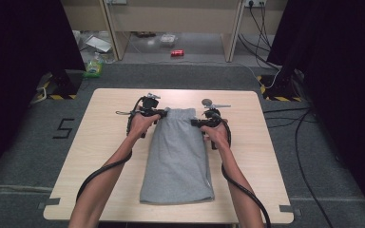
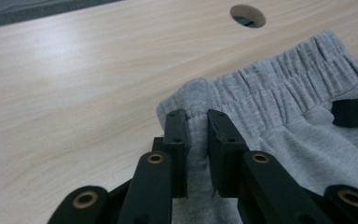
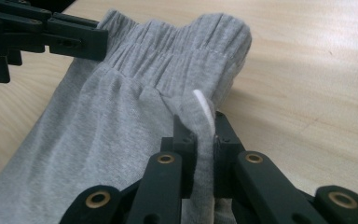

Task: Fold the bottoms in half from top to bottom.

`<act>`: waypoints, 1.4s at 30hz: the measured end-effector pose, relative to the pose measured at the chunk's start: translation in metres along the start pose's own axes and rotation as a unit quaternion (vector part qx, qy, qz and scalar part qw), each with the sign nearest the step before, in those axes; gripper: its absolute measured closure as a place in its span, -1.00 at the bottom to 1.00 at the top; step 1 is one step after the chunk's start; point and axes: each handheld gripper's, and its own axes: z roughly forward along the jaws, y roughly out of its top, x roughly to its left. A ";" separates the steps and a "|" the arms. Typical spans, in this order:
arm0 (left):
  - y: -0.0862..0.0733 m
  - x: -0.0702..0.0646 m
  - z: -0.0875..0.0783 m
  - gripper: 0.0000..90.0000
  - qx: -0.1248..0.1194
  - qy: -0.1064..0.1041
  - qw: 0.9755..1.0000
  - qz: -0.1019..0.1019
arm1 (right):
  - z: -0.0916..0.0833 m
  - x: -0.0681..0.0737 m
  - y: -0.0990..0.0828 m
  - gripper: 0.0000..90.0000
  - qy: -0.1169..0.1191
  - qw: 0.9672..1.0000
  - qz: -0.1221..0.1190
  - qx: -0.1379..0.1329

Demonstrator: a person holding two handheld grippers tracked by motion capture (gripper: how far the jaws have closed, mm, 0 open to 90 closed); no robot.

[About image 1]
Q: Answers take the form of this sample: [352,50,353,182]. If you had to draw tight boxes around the white paper sheet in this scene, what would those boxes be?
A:
[85,35,113,53]

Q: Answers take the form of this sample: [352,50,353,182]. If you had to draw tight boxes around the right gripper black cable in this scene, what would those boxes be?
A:
[211,112,273,228]

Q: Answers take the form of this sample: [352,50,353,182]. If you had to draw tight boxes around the clear plastic container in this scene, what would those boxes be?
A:
[159,33,178,48]

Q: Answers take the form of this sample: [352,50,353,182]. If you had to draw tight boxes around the grey shorts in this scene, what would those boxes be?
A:
[139,107,216,205]

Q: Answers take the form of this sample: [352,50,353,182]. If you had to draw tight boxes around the black socket cables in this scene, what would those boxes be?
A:
[237,3,281,71]

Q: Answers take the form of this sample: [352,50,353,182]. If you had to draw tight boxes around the short black floor cable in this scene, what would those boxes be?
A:
[263,106,318,129]

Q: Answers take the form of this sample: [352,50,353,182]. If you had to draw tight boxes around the green packet on floor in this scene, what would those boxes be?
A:
[83,51,106,79]

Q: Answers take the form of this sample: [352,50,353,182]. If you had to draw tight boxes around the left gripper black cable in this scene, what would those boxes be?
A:
[75,97,146,203]

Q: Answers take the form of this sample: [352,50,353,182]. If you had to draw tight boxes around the white wall socket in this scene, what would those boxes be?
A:
[243,0,267,8]

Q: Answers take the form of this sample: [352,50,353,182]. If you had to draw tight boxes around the grey tape piece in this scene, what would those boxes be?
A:
[279,204,302,218]
[37,197,62,210]

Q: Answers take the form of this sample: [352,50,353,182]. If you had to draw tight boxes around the white floor cable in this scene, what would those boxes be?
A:
[234,61,281,90]

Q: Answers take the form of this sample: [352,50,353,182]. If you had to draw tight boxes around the dark curtain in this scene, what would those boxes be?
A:
[265,0,365,218]
[0,0,86,188]

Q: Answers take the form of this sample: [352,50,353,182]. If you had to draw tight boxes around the black stand base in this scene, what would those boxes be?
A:
[257,73,302,103]
[46,69,84,100]

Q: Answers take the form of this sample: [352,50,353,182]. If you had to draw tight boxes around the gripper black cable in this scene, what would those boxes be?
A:
[75,97,146,203]
[211,112,273,228]

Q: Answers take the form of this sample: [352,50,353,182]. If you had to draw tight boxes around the person's right hand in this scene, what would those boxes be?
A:
[200,119,231,150]

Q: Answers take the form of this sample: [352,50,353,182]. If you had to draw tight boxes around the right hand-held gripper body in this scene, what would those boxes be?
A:
[202,102,232,128]

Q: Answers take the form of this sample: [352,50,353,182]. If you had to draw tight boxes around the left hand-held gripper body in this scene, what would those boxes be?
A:
[137,92,162,119]

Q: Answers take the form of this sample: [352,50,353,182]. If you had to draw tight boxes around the long black floor cable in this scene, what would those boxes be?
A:
[294,107,327,228]

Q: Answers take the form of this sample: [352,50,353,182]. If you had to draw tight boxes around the person's left hand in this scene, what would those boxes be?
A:
[126,109,162,140]

